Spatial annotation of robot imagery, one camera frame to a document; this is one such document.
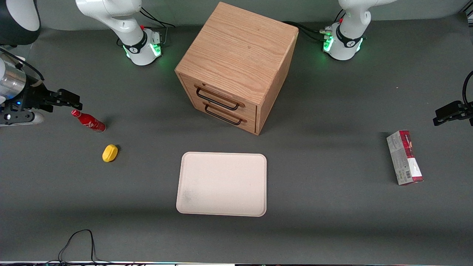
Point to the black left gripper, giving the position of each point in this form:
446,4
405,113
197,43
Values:
457,110

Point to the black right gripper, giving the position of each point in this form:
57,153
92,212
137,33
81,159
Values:
36,98

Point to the red coke bottle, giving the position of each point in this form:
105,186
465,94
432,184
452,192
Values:
89,122

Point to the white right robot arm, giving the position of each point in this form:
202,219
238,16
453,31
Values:
111,14

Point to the beige rectangular tray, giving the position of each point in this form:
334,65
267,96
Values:
221,184

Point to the grey and red carton box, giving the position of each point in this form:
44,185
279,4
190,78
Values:
404,157

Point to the yellow lemon-shaped toy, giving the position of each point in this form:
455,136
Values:
110,153

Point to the wooden two-drawer cabinet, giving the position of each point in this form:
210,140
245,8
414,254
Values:
236,55

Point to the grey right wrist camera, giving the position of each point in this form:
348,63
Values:
22,118

